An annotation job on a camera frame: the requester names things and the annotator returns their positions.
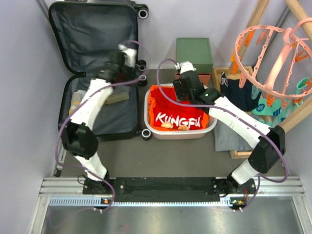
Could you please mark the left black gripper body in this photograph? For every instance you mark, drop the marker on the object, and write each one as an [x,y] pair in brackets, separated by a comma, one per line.
[126,73]

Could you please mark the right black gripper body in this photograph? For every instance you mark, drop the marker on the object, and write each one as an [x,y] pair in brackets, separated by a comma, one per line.
[182,95]

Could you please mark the brown glass bottle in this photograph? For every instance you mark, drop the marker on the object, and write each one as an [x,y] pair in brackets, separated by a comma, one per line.
[117,97]

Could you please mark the red printed t-shirt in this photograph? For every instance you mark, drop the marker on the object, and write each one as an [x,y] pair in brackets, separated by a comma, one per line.
[175,114]

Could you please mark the orange garment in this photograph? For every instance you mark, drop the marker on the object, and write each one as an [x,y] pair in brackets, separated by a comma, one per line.
[152,107]

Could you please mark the small colourful drawer cabinet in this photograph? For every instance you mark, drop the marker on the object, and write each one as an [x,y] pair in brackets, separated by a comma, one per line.
[198,52]

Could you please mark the beige garment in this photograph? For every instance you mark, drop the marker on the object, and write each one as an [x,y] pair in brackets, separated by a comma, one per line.
[76,100]

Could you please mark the white plastic basin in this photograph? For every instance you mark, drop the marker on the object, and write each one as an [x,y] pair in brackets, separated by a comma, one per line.
[168,121]

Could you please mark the black and white suitcase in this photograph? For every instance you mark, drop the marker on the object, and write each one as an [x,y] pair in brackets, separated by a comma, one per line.
[87,32]

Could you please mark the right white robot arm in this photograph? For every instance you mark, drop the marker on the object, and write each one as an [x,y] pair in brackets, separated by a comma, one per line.
[268,143]

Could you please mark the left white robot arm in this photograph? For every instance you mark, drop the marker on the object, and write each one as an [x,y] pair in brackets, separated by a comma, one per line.
[77,134]

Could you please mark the dark navy garment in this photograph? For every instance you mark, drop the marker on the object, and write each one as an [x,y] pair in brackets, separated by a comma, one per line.
[245,98]

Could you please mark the grey button shirt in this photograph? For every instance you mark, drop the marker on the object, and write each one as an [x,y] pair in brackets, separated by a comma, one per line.
[227,139]

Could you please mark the teal patterned sock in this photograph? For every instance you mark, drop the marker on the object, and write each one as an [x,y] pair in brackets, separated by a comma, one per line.
[276,110]

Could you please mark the pink round clip hanger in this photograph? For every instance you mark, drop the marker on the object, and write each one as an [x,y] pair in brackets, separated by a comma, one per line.
[280,50]

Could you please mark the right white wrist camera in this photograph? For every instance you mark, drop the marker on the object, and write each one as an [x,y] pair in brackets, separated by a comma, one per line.
[184,67]

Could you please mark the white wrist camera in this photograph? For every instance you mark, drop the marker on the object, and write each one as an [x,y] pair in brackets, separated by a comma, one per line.
[184,67]
[130,55]

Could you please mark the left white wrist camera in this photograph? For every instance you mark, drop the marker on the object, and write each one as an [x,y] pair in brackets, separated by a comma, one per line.
[130,55]

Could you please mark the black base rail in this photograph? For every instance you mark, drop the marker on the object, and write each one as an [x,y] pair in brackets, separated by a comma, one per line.
[176,189]

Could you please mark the wooden drying rack frame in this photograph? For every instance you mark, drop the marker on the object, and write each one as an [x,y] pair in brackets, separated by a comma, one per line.
[298,11]

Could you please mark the aluminium frame rail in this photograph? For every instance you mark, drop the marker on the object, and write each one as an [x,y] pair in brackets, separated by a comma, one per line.
[195,205]

